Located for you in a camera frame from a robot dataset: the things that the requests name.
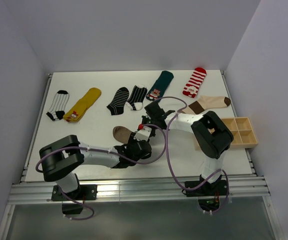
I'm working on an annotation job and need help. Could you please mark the mustard yellow sock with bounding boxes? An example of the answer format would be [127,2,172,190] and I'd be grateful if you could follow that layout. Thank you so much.
[63,87,102,123]

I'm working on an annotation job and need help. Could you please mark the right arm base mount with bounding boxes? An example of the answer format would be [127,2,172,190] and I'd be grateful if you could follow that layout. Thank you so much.
[181,177,229,215]

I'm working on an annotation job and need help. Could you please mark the wooden compartment tray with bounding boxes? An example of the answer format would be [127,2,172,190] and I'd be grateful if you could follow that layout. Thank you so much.
[221,117,258,149]

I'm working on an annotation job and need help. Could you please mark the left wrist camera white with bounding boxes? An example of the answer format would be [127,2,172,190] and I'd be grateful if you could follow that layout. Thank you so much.
[133,124,152,141]

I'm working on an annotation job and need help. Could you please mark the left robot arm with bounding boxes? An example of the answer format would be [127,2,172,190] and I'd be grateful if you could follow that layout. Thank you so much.
[36,135,152,200]

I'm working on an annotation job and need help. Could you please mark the cream and brown sock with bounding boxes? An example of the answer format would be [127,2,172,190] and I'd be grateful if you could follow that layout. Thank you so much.
[180,95,231,115]

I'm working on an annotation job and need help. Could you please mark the black horizontal-striped ankle sock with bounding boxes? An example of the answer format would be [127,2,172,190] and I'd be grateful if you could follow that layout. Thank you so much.
[106,87,129,116]

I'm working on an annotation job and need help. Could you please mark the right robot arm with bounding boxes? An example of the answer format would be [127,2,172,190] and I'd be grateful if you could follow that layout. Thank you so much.
[144,100,234,195]

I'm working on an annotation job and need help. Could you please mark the tan sock with maroon stripes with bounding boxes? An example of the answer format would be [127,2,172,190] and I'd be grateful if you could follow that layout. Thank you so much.
[113,126,145,144]

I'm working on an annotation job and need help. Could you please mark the dark green reindeer sock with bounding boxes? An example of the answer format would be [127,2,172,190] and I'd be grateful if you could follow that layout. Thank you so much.
[146,70,174,101]

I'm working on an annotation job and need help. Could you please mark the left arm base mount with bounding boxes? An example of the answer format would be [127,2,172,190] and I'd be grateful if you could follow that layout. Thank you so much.
[51,184,97,216]

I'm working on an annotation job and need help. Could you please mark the aluminium table frame rail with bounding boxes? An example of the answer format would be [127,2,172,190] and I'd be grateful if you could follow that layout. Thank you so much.
[7,175,270,205]

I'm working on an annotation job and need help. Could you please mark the white black vertical-striped sock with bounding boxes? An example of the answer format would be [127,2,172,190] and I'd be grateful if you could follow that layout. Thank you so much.
[46,90,70,121]

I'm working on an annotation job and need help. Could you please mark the red white striped santa sock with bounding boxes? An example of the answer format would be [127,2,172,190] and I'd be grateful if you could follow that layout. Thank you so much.
[182,67,207,98]

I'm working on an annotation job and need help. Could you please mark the black vertical-striped ankle sock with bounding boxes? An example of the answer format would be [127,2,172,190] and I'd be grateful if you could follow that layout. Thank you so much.
[126,85,148,111]

